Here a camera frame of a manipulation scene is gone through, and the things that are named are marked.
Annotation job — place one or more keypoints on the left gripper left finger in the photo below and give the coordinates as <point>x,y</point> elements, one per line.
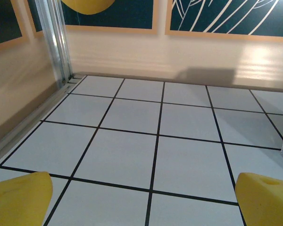
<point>19,197</point>

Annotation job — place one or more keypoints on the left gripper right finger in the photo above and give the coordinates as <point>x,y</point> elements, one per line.
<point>266,202</point>

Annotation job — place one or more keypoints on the orange circle leaf art panel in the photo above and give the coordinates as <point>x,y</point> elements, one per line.
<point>226,14</point>

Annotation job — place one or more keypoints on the aluminium frame post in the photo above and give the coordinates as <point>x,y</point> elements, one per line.
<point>54,35</point>

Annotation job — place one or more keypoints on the peach circle wall art panel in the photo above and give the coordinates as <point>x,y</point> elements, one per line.
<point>35,14</point>

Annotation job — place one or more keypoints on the yellow oval wall art panel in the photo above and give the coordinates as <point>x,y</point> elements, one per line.
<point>132,11</point>

